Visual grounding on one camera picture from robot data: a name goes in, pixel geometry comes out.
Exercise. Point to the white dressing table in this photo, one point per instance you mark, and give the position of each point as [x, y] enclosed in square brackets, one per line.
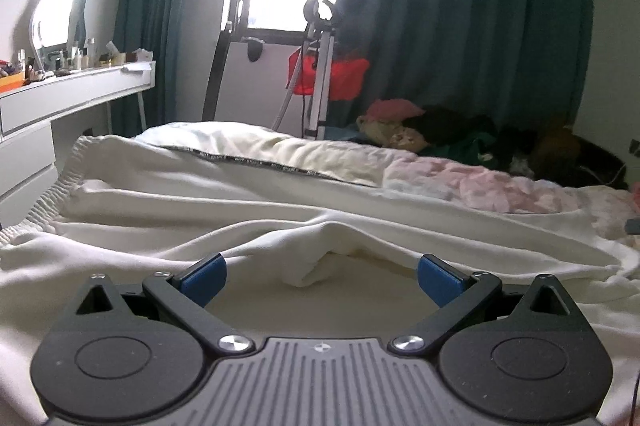
[65, 101]

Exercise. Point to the pink cloth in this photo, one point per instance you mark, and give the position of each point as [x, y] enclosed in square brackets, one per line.
[395, 108]

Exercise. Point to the black cloth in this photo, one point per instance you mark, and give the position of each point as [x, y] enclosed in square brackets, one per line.
[595, 166]

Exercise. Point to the small grey object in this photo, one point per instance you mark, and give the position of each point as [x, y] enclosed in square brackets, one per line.
[634, 226]

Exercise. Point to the silver tripod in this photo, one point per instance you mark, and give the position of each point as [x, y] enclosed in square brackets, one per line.
[320, 71]

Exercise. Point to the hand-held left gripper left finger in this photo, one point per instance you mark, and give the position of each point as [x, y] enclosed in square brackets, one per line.
[205, 280]

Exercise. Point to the dark clothes pile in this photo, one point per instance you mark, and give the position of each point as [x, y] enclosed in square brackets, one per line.
[450, 123]

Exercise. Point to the red bag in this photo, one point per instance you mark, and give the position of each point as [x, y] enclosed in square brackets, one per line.
[345, 78]

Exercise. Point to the cream pillow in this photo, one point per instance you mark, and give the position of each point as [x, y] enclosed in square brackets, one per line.
[280, 146]

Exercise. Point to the row of cosmetic bottles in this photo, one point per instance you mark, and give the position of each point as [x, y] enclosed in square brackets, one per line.
[75, 56]

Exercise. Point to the white leaning panel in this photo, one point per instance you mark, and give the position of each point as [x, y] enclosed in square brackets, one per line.
[250, 91]

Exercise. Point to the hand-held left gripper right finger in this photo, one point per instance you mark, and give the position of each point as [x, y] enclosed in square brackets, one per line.
[440, 282]

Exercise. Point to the beige floral cloth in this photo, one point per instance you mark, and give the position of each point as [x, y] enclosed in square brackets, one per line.
[387, 133]

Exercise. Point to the pink floral bed sheet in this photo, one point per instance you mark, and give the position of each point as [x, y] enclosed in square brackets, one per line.
[500, 191]

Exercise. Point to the oval vanity mirror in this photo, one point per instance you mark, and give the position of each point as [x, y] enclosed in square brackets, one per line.
[52, 6]

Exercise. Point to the brown plush toy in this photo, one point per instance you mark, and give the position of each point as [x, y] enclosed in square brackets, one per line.
[555, 146]

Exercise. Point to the small black device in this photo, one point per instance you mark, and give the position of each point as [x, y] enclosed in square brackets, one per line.
[254, 48]

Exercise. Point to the dark green curtain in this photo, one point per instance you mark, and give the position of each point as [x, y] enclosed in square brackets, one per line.
[465, 6]
[170, 6]

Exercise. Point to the green cloth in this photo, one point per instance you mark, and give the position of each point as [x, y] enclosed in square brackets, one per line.
[465, 151]

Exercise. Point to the orange box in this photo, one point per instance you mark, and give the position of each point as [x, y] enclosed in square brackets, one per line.
[11, 81]

